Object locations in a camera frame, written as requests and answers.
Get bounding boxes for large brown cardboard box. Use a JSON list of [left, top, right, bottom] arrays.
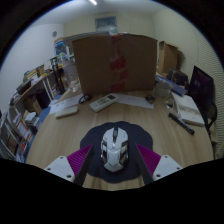
[[71, 32, 158, 96]]

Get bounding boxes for black eyeglasses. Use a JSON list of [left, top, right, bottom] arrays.
[[78, 94, 93, 104]]

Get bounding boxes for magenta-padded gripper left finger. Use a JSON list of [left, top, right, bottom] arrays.
[[43, 144, 95, 187]]

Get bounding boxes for clear plastic cup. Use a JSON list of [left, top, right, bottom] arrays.
[[154, 81, 174, 99]]

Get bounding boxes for black marker pen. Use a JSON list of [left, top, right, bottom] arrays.
[[168, 112, 196, 136]]

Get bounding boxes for tall open cardboard box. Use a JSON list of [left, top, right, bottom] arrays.
[[157, 40, 179, 75]]

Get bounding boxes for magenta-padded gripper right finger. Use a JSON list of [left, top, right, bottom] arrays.
[[134, 143, 184, 186]]

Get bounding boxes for cluttered shelf unit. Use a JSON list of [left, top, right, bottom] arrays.
[[0, 64, 56, 163]]

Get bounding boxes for small black clip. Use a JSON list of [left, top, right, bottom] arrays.
[[145, 94, 156, 104]]

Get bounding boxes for black bag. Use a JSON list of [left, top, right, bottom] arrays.
[[168, 68, 189, 86]]

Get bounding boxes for white closed book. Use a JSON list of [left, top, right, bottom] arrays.
[[171, 92, 205, 127]]

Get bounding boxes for clear plastic water jug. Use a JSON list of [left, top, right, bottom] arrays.
[[63, 59, 82, 94]]

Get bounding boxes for black office chair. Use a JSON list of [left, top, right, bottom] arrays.
[[188, 65, 218, 134]]

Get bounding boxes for dark grey mouse pad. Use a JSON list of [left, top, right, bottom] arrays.
[[79, 120, 154, 184]]

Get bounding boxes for blue book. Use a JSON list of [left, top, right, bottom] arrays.
[[154, 74, 188, 98]]

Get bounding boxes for white and black computer mouse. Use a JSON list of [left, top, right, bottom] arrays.
[[99, 126, 130, 173]]

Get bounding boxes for small white flat case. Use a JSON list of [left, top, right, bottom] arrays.
[[54, 105, 79, 119]]

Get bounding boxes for white paper sheet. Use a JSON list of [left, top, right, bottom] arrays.
[[114, 93, 155, 110], [49, 93, 84, 114]]

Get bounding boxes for white remote control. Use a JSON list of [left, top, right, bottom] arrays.
[[89, 93, 118, 113]]

